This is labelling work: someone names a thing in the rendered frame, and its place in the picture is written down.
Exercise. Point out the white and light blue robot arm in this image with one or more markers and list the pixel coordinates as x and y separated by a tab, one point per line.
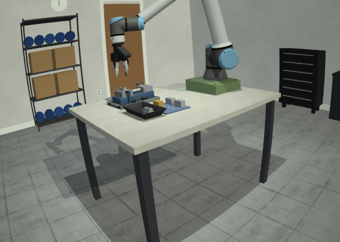
224	55

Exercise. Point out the yellow rectangular block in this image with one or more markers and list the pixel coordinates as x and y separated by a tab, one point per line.
158	103

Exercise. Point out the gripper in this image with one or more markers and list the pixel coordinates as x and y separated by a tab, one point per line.
117	57

